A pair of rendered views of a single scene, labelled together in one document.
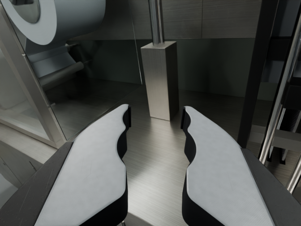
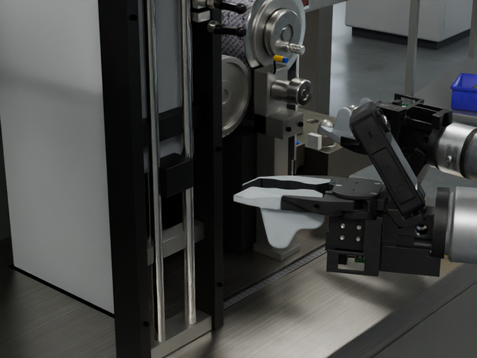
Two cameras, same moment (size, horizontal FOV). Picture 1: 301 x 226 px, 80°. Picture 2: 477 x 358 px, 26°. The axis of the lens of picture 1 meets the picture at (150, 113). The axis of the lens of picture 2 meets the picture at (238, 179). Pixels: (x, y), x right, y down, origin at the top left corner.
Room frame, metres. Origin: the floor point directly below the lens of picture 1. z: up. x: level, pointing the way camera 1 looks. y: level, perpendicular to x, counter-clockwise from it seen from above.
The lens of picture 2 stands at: (0.01, 0.97, 1.65)
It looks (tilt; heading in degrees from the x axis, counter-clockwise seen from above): 22 degrees down; 276
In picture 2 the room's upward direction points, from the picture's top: straight up
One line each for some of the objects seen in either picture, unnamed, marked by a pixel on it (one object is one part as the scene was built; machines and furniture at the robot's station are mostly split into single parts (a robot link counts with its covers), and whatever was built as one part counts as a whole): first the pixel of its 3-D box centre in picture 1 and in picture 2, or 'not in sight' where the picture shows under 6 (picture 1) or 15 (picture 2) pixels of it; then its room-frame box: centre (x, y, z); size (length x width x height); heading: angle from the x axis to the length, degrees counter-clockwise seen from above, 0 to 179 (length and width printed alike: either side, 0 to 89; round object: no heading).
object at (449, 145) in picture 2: not in sight; (457, 150); (-0.15, -0.47, 1.11); 0.08 x 0.05 x 0.08; 55
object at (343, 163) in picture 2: not in sight; (266, 131); (0.16, -0.83, 1.00); 0.40 x 0.16 x 0.06; 145
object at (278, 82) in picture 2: not in sight; (279, 163); (0.11, -0.54, 1.05); 0.06 x 0.05 x 0.31; 145
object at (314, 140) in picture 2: not in sight; (315, 140); (0.06, -0.68, 1.04); 0.02 x 0.01 x 0.02; 145
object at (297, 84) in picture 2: not in sight; (299, 91); (0.08, -0.52, 1.18); 0.04 x 0.02 x 0.04; 55
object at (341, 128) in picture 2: not in sight; (343, 124); (0.01, -0.56, 1.11); 0.09 x 0.03 x 0.06; 154
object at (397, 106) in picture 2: not in sight; (411, 132); (-0.09, -0.52, 1.12); 0.12 x 0.08 x 0.09; 145
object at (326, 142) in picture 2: not in sight; (325, 132); (0.04, -0.69, 1.05); 0.04 x 0.04 x 0.04
